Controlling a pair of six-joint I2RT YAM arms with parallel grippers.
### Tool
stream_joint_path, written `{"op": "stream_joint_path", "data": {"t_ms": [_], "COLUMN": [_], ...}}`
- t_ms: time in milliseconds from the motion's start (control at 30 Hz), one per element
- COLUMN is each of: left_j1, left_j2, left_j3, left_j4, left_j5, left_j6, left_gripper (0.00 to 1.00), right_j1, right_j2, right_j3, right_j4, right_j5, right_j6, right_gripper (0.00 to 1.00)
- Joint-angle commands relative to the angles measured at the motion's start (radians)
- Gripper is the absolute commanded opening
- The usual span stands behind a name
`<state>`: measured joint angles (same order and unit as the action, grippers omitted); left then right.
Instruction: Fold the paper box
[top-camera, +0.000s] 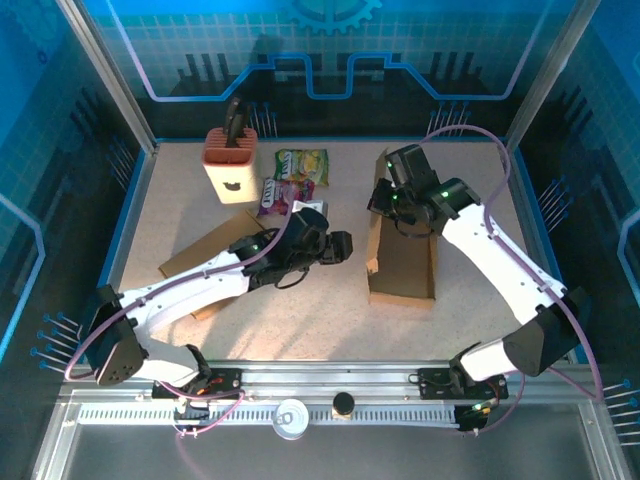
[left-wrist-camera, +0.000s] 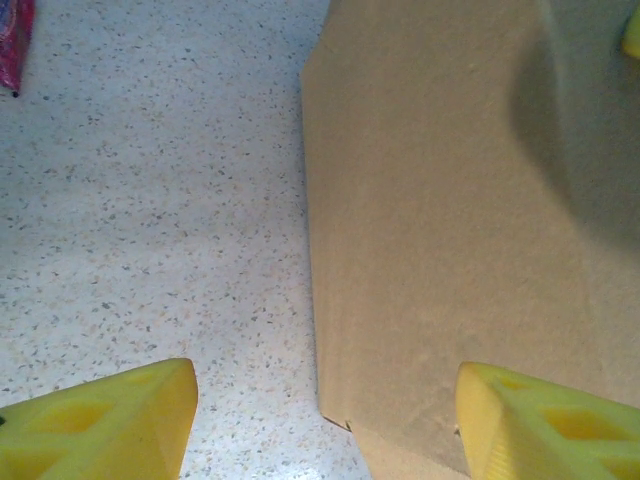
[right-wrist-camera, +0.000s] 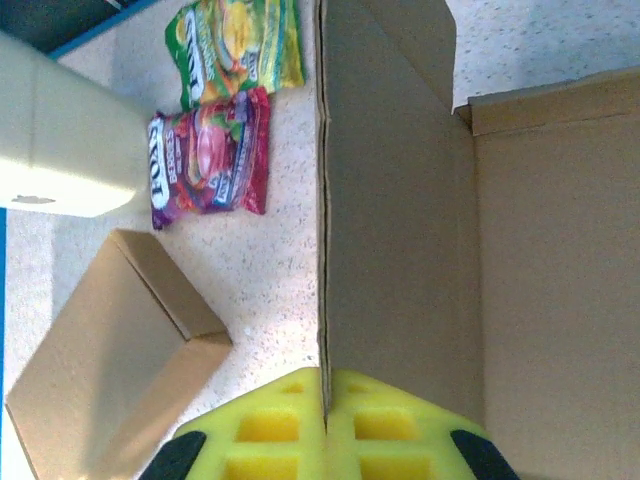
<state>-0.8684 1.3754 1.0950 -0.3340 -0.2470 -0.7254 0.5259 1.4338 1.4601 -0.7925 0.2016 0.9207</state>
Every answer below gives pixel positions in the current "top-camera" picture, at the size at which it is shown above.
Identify purple snack bag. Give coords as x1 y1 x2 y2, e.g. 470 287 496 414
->
257 177 317 217

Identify black controller box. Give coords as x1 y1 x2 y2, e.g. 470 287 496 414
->
454 402 496 434

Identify aluminium frame post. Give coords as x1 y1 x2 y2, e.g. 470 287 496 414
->
54 0 160 155
503 0 604 154

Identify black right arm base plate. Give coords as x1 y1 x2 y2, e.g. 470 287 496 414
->
417 367 509 401

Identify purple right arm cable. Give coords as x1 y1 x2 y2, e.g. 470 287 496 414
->
419 124 604 437

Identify yellow green snack bag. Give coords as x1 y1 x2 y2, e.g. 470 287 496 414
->
273 148 330 189

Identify black round knob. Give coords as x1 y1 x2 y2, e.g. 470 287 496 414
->
332 392 355 420

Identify black knife handle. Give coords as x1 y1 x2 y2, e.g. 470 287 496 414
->
223 97 251 149

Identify aluminium front rail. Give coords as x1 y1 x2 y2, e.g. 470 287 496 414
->
59 359 601 427

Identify small brown cardboard box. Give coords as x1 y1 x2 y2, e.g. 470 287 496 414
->
158 208 269 322

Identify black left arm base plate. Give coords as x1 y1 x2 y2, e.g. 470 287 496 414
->
152 367 244 401

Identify cream knife block orange top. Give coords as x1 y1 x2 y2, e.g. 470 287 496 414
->
201 126 260 205

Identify white round lid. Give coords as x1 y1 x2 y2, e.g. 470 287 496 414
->
272 398 311 441

